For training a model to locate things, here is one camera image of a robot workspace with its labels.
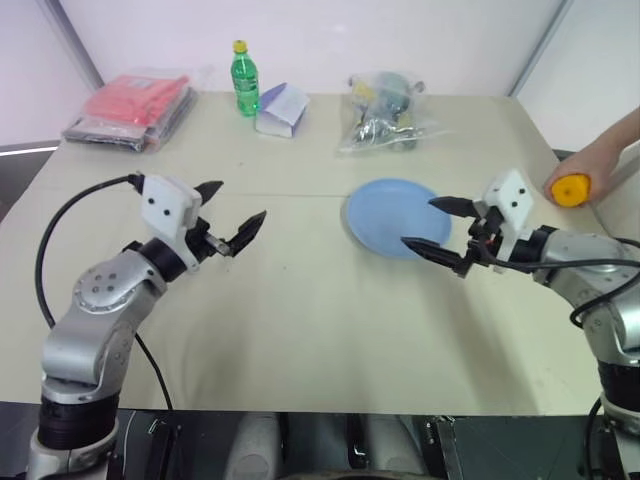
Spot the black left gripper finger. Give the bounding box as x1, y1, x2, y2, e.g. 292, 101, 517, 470
192, 179, 224, 207
225, 209, 268, 259

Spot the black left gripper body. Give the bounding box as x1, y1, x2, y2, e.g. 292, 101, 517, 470
184, 215, 235, 262

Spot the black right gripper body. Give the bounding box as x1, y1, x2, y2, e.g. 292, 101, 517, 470
456, 200, 506, 278

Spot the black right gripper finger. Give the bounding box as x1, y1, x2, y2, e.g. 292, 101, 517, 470
401, 236, 470, 273
428, 196, 478, 220

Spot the orange fruit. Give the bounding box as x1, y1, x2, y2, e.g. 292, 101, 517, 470
550, 172, 593, 208

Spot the light blue plate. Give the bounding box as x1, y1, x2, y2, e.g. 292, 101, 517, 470
341, 178, 454, 261

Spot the person's bare hand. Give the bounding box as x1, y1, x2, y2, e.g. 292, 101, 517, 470
543, 139, 626, 203

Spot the white and purple box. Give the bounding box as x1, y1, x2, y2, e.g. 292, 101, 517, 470
253, 82, 311, 138

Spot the stack of red packets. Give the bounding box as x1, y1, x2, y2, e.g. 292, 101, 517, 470
61, 65, 214, 154

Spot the green plastic bottle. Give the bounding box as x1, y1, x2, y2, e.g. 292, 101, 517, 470
230, 39, 262, 118

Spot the clear bag of small items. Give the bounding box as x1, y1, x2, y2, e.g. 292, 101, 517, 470
334, 71, 451, 156

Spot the dark robot body base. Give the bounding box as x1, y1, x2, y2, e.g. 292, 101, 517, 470
0, 399, 640, 480

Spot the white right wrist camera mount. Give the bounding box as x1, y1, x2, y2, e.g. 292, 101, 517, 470
482, 169, 538, 274

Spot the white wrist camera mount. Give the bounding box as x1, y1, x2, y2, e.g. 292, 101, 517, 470
482, 169, 538, 274
133, 173, 204, 275

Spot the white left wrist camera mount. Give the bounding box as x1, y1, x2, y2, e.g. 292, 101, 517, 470
133, 173, 204, 275

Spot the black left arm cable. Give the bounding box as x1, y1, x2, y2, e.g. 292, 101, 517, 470
34, 172, 175, 412

